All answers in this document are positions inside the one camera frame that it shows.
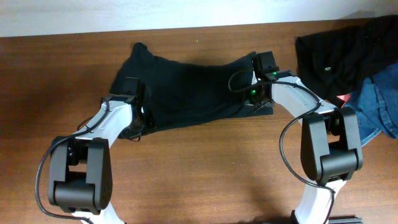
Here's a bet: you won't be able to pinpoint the dark green cloth garment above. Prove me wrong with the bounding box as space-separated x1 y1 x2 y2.
109 42 273 139

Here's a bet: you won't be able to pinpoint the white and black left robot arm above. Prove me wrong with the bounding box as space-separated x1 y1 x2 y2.
46 77 150 223

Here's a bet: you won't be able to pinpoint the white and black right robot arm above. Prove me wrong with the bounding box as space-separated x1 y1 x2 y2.
246 52 363 223

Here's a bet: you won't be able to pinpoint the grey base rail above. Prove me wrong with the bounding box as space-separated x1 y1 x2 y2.
328 217 363 224

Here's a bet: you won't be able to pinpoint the blue denim jeans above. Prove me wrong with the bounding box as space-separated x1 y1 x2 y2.
345 63 397 146

